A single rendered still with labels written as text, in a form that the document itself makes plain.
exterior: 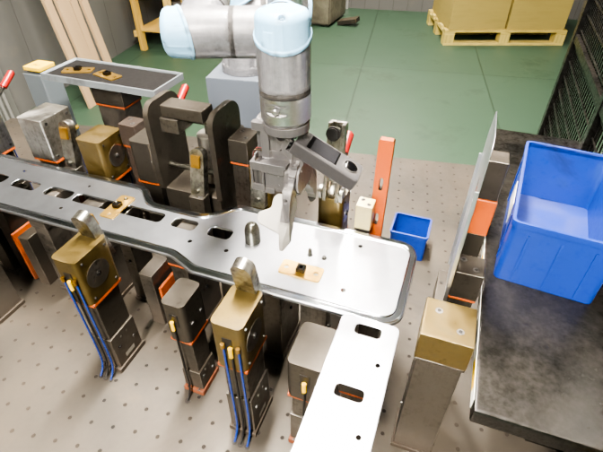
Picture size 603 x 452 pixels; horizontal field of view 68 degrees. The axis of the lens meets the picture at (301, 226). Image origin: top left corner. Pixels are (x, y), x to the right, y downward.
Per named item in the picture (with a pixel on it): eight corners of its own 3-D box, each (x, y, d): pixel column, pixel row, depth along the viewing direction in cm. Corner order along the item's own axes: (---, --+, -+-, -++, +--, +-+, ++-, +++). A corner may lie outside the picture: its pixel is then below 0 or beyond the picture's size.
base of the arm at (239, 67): (231, 59, 150) (228, 28, 144) (274, 62, 148) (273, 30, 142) (215, 74, 139) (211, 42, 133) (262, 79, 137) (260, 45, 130)
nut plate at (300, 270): (276, 272, 86) (276, 267, 85) (284, 259, 88) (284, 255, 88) (318, 282, 83) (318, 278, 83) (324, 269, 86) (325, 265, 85)
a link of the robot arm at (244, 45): (236, -5, 70) (230, 13, 62) (308, -5, 71) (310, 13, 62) (240, 47, 75) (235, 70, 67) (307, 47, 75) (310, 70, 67)
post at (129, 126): (150, 242, 138) (117, 123, 113) (160, 232, 142) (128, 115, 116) (164, 246, 137) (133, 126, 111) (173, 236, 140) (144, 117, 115)
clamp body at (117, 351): (91, 376, 102) (35, 267, 80) (125, 336, 111) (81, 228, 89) (116, 385, 101) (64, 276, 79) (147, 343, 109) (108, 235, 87)
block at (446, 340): (389, 445, 90) (419, 333, 67) (397, 409, 96) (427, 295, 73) (430, 459, 88) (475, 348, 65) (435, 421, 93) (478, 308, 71)
